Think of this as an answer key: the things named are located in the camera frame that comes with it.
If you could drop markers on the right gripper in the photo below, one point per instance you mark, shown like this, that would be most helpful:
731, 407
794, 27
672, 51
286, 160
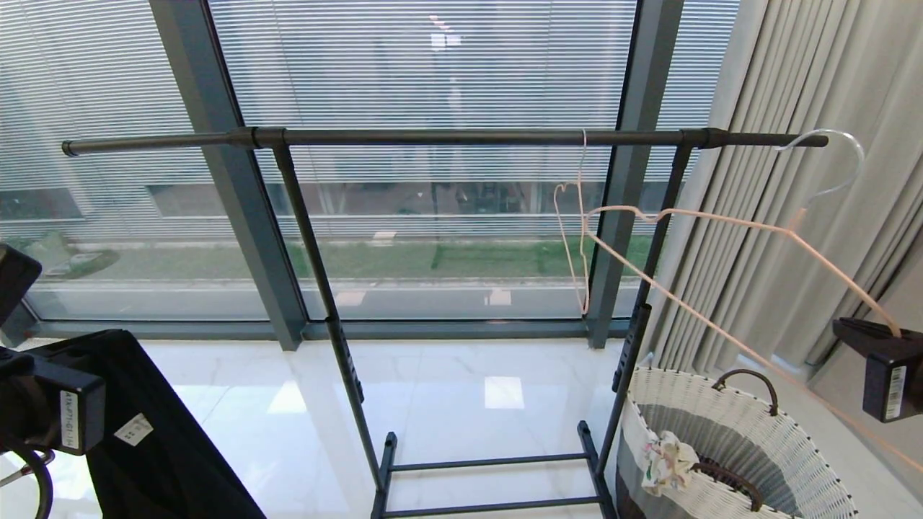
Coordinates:
876, 382

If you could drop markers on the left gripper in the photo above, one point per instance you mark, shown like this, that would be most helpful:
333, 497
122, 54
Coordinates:
43, 404

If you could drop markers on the black garment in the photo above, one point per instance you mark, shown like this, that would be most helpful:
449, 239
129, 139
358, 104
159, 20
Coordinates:
166, 447

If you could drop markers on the pink clothes hanger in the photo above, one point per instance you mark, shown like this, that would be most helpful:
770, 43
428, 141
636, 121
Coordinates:
581, 166
799, 220

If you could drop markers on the white laundry basket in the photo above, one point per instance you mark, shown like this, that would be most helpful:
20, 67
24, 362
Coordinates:
793, 432

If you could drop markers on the black clothes rack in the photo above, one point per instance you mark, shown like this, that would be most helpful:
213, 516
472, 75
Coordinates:
433, 136

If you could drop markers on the cream printed garment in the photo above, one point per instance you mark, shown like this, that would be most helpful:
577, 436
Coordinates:
670, 461

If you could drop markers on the beige curtain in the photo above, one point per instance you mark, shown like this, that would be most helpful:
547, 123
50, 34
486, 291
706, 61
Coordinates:
793, 72

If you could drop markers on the window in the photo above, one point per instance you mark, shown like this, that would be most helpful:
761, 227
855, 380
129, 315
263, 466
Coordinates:
433, 72

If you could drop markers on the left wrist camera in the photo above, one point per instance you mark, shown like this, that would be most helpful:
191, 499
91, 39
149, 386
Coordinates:
14, 277

